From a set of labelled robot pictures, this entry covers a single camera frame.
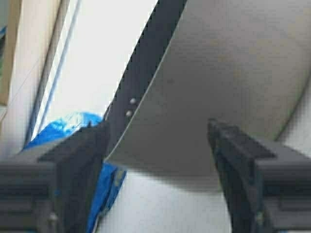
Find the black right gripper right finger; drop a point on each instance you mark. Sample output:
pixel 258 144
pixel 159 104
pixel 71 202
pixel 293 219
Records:
pixel 266 185

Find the blue plastic bag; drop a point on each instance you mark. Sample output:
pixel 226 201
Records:
pixel 110 178

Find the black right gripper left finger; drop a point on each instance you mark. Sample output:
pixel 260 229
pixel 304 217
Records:
pixel 49 188

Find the grey two-handled cooking pot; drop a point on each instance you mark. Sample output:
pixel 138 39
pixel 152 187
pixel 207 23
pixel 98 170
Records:
pixel 242 62

